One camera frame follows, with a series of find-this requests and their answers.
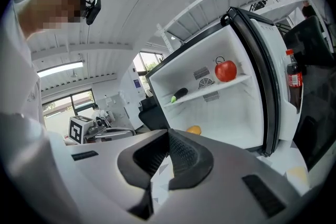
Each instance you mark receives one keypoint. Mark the black device on rack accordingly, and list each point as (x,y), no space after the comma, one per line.
(258,4)

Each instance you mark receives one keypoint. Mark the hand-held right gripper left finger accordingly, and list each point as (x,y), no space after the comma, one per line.
(105,165)

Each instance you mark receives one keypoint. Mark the white cabinet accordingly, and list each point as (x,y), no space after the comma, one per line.
(131,102)

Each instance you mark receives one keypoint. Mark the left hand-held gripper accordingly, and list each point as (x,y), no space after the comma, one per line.
(77,129)

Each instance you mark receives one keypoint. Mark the person's white shirt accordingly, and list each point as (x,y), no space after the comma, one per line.
(18,112)

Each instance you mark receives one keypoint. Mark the long ceiling light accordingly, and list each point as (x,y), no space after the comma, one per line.
(60,68)

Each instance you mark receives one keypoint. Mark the person's head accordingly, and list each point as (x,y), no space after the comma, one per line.
(47,13)

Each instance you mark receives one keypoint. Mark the cola bottle with red label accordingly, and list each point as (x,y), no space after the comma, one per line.
(294,78)

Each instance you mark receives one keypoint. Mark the yellow orange fruit food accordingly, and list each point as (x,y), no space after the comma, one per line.
(194,129)

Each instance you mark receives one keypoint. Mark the red apple food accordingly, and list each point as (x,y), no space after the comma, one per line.
(225,71)

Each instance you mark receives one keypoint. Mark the dark purple eggplant food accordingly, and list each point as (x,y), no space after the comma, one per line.
(180,93)

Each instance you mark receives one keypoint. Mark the white fridge shelf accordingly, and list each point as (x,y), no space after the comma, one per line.
(199,93)

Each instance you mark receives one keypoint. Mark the blue poster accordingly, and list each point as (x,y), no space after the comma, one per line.
(137,85)

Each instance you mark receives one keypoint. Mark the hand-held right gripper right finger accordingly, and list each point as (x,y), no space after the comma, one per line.
(223,191)

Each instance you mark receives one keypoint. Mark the black head camera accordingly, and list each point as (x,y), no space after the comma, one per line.
(93,11)

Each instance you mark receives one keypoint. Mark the white fridge with black door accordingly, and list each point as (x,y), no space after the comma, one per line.
(231,112)

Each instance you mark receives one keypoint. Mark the dark framed window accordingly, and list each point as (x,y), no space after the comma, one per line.
(148,60)
(65,102)

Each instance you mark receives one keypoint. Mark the black chair backrest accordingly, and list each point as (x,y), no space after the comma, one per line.
(151,116)

